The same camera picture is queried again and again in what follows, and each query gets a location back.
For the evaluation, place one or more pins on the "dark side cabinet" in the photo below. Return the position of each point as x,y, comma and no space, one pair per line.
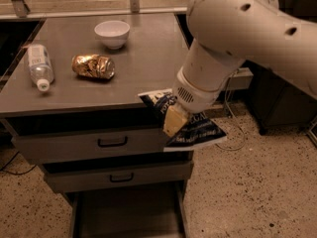
276,103

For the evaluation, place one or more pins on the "white ceramic bowl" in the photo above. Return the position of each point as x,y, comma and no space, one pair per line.
113,34

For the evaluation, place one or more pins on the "middle grey drawer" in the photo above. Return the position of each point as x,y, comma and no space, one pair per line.
124,176

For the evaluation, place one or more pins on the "blue chip bag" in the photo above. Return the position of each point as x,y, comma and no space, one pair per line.
200,131

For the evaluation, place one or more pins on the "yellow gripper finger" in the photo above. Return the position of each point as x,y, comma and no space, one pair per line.
175,117

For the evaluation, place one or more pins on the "metal frame rail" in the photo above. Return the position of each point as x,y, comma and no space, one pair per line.
82,7

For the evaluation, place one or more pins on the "clear plastic water bottle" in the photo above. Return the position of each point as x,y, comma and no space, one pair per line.
40,67

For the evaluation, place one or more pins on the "grey drawer cabinet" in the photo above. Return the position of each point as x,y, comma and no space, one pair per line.
149,61

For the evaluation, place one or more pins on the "bottom grey drawer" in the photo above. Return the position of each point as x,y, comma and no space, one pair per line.
142,211

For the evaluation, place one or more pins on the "crushed gold can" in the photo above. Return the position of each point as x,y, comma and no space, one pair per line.
93,66

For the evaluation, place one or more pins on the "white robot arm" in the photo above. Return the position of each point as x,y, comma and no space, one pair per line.
228,32

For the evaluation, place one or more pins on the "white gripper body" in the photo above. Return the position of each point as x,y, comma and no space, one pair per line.
195,97

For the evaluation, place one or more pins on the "grey drawer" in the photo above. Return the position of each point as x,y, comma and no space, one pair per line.
89,145
124,176
142,211

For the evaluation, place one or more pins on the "top grey drawer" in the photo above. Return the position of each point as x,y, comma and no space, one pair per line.
89,145

